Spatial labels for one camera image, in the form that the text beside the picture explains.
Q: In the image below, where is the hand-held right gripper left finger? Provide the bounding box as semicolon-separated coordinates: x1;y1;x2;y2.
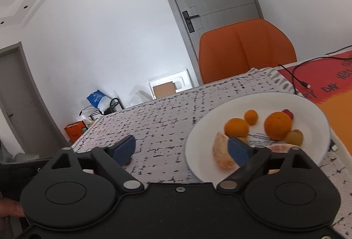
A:
48;135;145;196

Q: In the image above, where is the large round orange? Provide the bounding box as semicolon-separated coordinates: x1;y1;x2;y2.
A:
264;111;292;141
224;118;249;138

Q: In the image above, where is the small kumquat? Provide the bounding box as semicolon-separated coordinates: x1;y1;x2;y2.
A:
244;109;258;126

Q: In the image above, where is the white foam board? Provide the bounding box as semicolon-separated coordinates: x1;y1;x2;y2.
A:
148;69;191;101

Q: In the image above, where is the red orange printed mat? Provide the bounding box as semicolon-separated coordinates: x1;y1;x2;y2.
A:
276;50;352;151

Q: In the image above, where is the orange chair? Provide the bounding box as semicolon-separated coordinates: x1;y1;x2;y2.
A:
198;19;297;85

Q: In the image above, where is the black cable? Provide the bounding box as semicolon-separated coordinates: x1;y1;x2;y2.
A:
278;46;352;97

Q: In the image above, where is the person's left hand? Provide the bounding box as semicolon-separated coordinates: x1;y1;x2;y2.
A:
0;197;26;220

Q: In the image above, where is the blue white plastic bag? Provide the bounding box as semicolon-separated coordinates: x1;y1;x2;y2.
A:
86;90;111;114

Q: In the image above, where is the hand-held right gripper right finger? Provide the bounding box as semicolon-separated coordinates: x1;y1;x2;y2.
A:
216;137;317;196

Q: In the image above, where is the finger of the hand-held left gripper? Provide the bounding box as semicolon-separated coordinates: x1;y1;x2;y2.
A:
75;153;94;174

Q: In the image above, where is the white bowl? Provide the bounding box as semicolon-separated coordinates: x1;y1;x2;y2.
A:
185;92;330;183

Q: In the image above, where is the orange box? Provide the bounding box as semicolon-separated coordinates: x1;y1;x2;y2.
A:
64;121;86;143

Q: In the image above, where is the yellow red plum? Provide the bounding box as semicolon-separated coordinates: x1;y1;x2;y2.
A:
284;129;304;146

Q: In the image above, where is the brown cardboard sheet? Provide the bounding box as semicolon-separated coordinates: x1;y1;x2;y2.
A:
152;81;177;99

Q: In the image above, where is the grey door with dark handle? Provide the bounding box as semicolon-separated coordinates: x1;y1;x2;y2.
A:
0;42;68;158

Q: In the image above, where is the black door handle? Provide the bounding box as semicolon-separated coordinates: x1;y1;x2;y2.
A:
182;10;200;33

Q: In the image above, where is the peeled citrus segment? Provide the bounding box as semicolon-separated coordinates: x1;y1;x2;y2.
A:
212;131;237;170
265;143;293;154

